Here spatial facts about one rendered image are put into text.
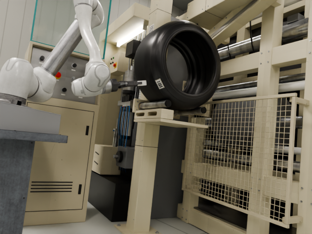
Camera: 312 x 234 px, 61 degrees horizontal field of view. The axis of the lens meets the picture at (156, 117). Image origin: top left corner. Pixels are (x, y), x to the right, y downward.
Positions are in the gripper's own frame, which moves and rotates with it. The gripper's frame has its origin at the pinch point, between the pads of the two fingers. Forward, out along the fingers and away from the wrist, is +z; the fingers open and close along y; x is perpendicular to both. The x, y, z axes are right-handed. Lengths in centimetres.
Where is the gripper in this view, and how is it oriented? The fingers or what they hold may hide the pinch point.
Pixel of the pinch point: (140, 83)
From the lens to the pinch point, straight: 163.1
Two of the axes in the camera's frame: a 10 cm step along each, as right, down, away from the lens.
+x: 1.2, 9.9, 0.5
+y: -5.1, 0.2, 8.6
